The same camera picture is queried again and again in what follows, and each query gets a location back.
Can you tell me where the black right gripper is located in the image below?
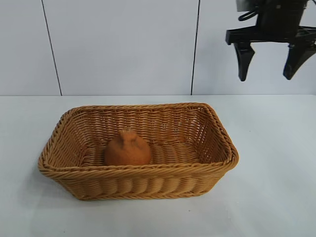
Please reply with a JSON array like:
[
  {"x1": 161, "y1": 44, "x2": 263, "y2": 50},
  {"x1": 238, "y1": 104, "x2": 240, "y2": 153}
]
[{"x1": 225, "y1": 0, "x2": 316, "y2": 82}]

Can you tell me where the brown bread bun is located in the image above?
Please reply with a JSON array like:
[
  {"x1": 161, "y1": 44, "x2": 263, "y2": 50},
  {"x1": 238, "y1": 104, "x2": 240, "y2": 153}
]
[{"x1": 104, "y1": 128, "x2": 153, "y2": 166}]

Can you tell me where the woven tan wicker basket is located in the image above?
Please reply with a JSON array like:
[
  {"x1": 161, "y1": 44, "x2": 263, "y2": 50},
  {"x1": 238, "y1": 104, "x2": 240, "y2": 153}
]
[{"x1": 38, "y1": 102, "x2": 240, "y2": 201}]

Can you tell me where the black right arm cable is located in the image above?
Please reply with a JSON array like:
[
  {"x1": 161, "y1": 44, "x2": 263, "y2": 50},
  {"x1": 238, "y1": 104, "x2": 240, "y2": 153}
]
[{"x1": 237, "y1": 9, "x2": 259, "y2": 22}]

